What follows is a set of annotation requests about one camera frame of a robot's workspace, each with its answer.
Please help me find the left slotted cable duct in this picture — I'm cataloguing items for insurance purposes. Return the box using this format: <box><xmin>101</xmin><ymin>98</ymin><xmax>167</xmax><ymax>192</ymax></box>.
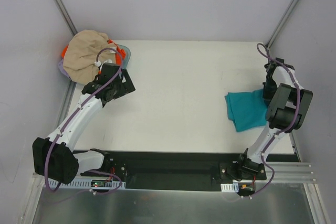
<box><xmin>59</xmin><ymin>179</ymin><xmax>126</xmax><ymax>190</ymax></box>

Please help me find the left corner aluminium post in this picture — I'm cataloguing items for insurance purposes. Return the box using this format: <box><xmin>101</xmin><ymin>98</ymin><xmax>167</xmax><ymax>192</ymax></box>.
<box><xmin>54</xmin><ymin>0</ymin><xmax>78</xmax><ymax>36</ymax></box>

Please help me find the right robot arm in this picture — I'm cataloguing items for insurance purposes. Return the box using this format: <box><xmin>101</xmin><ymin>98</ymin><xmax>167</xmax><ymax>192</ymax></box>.
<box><xmin>234</xmin><ymin>58</ymin><xmax>313</xmax><ymax>180</ymax></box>

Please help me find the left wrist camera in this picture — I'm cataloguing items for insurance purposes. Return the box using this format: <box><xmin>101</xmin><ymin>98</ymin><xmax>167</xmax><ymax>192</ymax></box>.
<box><xmin>94</xmin><ymin>59</ymin><xmax>113</xmax><ymax>74</ymax></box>

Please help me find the corner aluminium post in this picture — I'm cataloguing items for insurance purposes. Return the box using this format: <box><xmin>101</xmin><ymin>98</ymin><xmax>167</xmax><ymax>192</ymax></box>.
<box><xmin>266</xmin><ymin>0</ymin><xmax>301</xmax><ymax>49</ymax></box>
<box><xmin>54</xmin><ymin>0</ymin><xmax>78</xmax><ymax>36</ymax></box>

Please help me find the beige t-shirt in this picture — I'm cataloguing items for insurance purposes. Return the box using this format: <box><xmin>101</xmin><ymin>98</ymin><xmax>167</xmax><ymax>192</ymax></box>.
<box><xmin>63</xmin><ymin>30</ymin><xmax>117</xmax><ymax>85</ymax></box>

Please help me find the slotted cable duct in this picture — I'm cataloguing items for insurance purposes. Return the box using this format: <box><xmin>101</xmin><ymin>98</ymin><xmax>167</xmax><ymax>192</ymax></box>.
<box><xmin>220</xmin><ymin>183</ymin><xmax>239</xmax><ymax>193</ymax></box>
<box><xmin>59</xmin><ymin>179</ymin><xmax>126</xmax><ymax>190</ymax></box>

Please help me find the lavender t-shirt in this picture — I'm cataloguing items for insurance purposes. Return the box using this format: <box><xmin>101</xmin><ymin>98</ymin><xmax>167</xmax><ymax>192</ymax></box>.
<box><xmin>58</xmin><ymin>58</ymin><xmax>71</xmax><ymax>80</ymax></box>

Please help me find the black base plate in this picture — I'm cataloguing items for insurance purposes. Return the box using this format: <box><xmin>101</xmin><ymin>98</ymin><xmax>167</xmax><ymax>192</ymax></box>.
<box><xmin>102</xmin><ymin>151</ymin><xmax>267</xmax><ymax>191</ymax></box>

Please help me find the right corner aluminium post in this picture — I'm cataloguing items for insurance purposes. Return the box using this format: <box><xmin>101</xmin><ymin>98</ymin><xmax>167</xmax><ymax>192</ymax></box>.
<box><xmin>266</xmin><ymin>0</ymin><xmax>301</xmax><ymax>49</ymax></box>

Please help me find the teal t-shirt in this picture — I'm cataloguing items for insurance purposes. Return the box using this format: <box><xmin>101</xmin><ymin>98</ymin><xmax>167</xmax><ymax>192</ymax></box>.
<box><xmin>225</xmin><ymin>89</ymin><xmax>267</xmax><ymax>132</ymax></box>

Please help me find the blue-grey plastic basket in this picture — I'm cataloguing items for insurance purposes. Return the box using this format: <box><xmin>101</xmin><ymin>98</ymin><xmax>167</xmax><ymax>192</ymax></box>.
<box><xmin>117</xmin><ymin>44</ymin><xmax>131</xmax><ymax>69</ymax></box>

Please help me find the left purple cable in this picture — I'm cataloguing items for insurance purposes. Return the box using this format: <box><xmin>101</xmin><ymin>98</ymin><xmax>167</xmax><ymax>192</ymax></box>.
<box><xmin>43</xmin><ymin>47</ymin><xmax>123</xmax><ymax>196</ymax></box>

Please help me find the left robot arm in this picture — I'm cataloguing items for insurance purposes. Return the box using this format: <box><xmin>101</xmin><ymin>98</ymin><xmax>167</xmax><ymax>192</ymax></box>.
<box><xmin>32</xmin><ymin>63</ymin><xmax>135</xmax><ymax>184</ymax></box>

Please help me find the right slotted cable duct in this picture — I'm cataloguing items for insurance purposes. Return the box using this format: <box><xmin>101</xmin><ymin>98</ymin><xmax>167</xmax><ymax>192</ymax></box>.
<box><xmin>220</xmin><ymin>183</ymin><xmax>239</xmax><ymax>193</ymax></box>

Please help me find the orange t-shirt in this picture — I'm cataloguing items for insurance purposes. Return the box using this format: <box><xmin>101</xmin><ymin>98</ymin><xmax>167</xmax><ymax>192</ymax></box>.
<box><xmin>60</xmin><ymin>39</ymin><xmax>128</xmax><ymax>64</ymax></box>

